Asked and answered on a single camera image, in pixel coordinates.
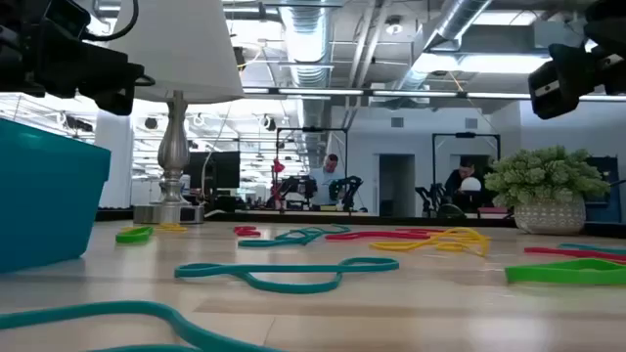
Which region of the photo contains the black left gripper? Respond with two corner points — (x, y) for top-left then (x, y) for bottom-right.
(0, 0), (147, 116)

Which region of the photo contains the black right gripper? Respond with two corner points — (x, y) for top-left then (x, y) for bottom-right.
(527, 22), (626, 121)

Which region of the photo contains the teal plastic bin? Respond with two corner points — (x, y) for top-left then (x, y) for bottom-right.
(0, 116), (112, 274)

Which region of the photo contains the silver table lamp white shade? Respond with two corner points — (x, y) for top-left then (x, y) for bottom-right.
(107, 0), (246, 225)

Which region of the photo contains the green artificial plant in pot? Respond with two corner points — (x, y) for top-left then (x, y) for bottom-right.
(483, 145), (611, 236)

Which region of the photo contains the blue cabinet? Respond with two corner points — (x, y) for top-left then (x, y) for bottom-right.
(584, 155), (623, 224)

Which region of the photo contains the black computer monitor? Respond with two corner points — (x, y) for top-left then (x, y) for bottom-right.
(213, 150), (242, 190)
(184, 150), (214, 191)

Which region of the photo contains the pink box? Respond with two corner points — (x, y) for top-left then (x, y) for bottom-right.
(476, 205), (511, 219)

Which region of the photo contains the person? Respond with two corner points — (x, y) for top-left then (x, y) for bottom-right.
(307, 154), (346, 206)
(442, 159), (483, 209)

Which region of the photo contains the teal resistance band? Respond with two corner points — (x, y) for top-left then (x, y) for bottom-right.
(238, 224), (351, 248)
(174, 257), (400, 295)
(559, 242), (626, 256)
(0, 300), (285, 352)

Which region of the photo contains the green resistance band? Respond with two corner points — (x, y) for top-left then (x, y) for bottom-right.
(114, 225), (155, 244)
(504, 258), (626, 287)

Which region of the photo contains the red clamp lamp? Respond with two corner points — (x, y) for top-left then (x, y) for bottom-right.
(271, 157), (287, 212)

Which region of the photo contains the long LED light bar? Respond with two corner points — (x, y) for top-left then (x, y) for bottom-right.
(242, 86), (626, 102)

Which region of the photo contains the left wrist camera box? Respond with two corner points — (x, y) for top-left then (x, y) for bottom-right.
(41, 0), (93, 43)

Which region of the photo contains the black camera cable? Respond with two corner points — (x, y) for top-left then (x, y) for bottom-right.
(81, 0), (141, 43)

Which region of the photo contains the black background station frame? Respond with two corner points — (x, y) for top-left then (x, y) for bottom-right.
(431, 131), (502, 211)
(275, 125), (350, 211)

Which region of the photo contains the silver ventilation duct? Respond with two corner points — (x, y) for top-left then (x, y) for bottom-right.
(390, 0), (493, 99)
(278, 0), (335, 162)

